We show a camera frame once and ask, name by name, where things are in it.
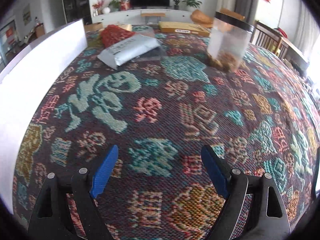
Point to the yellow flat cardboard box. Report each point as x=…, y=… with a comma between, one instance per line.
x=183, y=28

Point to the green plant red pot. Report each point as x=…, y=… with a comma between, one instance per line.
x=119, y=5

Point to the wooden slatted chair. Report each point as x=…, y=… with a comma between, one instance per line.
x=275, y=42

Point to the brown cardboard box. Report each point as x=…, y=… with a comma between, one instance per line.
x=93, y=26

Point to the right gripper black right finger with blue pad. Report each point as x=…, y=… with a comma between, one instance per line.
x=267, y=217

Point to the orange butterfly chair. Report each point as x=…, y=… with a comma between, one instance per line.
x=200, y=18

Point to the red flower vase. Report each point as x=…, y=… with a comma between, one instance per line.
x=97, y=7

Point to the black tall shelf cabinet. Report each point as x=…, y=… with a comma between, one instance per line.
x=77, y=9

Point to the white long tv cabinet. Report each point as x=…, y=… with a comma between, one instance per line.
x=133, y=17

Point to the green potted plant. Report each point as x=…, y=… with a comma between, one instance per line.
x=192, y=5

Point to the red mesh pouch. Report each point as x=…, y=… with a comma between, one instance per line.
x=113, y=34

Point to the small dark potted plant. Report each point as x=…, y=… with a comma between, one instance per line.
x=176, y=4

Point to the white storage box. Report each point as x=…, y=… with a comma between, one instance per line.
x=24, y=83

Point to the grey wipes packet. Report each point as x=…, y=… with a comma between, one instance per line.
x=127, y=49

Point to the clear jar black lid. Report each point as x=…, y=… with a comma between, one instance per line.
x=228, y=42

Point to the white round vase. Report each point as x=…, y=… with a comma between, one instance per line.
x=106, y=10

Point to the small wooden bench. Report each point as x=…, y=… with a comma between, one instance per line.
x=148, y=15

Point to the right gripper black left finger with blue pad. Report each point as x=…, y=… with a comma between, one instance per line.
x=51, y=217

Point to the patterned woven table cloth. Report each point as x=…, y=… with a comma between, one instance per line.
x=160, y=113

